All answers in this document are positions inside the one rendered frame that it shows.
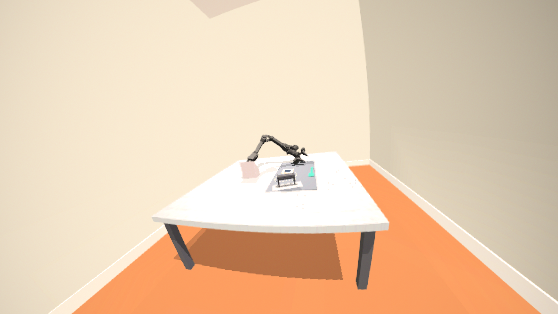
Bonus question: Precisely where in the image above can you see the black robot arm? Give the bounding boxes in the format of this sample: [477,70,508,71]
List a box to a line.
[246,135,299,162]

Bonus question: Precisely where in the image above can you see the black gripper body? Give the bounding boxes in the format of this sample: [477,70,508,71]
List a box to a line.
[292,147,305,164]

